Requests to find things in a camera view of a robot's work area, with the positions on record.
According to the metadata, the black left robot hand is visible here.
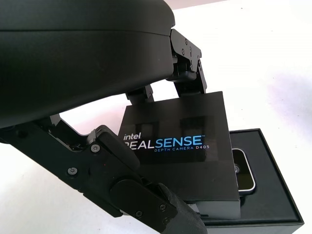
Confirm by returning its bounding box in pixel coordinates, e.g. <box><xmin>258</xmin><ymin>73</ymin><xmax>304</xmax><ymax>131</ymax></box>
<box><xmin>0</xmin><ymin>0</ymin><xmax>208</xmax><ymax>234</ymax></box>

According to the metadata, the black RealSense box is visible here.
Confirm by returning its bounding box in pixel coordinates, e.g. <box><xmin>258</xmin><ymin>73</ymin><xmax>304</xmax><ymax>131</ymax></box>
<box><xmin>118</xmin><ymin>91</ymin><xmax>242</xmax><ymax>219</ymax></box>

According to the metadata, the small silver black camera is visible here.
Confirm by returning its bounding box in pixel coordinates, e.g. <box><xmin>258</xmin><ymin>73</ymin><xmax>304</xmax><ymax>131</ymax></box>
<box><xmin>231</xmin><ymin>148</ymin><xmax>256</xmax><ymax>196</ymax></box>

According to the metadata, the black box base with insert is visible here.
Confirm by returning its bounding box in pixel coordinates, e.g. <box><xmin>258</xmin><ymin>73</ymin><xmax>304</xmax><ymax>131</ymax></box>
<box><xmin>187</xmin><ymin>128</ymin><xmax>305</xmax><ymax>234</ymax></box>

